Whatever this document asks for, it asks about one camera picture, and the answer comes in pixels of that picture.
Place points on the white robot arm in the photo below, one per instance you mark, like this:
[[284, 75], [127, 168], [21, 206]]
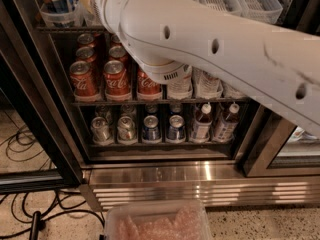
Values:
[[275, 66]]

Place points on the back left coca-cola can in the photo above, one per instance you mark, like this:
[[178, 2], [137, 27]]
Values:
[[88, 39]]

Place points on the coca-cola can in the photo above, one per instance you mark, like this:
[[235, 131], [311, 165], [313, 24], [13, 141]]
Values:
[[147, 88], [88, 39], [119, 53], [88, 54], [115, 41], [116, 78], [83, 78]]

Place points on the back centre coca-cola can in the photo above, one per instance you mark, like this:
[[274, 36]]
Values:
[[115, 41]]

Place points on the middle left coca-cola can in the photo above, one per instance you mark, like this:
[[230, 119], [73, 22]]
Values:
[[88, 54]]

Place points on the middle centre coca-cola can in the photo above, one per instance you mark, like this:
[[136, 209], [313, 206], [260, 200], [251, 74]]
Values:
[[119, 53]]

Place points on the front middle coca-cola can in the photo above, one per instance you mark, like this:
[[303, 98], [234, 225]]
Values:
[[116, 78]]

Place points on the front left coca-cola can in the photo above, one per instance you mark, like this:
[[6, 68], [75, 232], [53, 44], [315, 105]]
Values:
[[83, 78]]

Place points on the front right coca-cola can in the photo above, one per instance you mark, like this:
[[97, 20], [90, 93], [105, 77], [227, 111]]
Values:
[[147, 88]]

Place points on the front left silver can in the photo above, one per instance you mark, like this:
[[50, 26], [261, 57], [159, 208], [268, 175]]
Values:
[[101, 131]]

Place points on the silver can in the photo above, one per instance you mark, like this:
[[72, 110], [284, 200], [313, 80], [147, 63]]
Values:
[[101, 131], [126, 131]]

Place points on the front left blue can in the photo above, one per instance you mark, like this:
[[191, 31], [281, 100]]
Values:
[[151, 130]]

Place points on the front right blue can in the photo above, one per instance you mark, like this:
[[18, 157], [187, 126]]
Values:
[[176, 130]]

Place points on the open fridge door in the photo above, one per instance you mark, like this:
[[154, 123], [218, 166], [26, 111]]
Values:
[[41, 155]]

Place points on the white empty shelf tray right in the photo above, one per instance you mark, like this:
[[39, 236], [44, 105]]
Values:
[[267, 11]]

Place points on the steel fridge base grille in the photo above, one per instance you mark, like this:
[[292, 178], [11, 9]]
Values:
[[214, 184]]

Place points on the front left water bottle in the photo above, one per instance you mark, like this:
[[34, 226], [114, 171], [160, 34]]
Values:
[[181, 89]]

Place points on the water bottle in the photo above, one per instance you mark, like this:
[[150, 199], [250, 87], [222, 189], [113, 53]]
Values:
[[205, 85], [230, 92], [181, 89]]

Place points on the front middle water bottle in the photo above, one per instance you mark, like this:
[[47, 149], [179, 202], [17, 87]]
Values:
[[205, 85]]

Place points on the front right water bottle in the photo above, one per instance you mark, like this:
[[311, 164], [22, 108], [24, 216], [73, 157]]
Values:
[[230, 92]]

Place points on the left tea bottle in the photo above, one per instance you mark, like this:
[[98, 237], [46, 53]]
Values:
[[201, 123]]

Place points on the tea bottle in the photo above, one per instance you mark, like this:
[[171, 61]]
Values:
[[226, 123], [201, 123]]

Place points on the right tea bottle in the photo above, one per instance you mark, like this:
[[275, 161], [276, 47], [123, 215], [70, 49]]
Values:
[[226, 123]]

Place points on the clear plastic bin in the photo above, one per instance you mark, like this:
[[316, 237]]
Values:
[[158, 220]]

